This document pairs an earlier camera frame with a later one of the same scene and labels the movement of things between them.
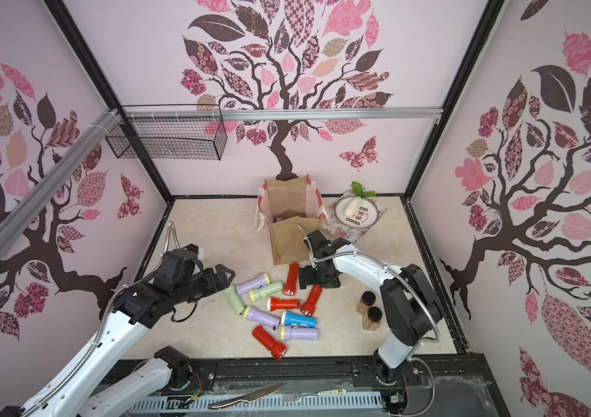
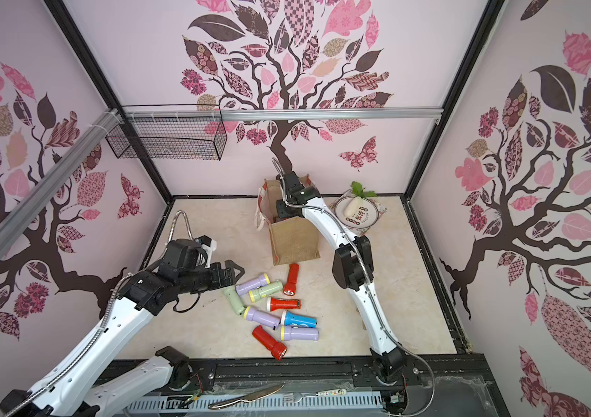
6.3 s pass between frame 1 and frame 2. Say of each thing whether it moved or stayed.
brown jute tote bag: stayed
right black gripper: moved
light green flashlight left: stayed
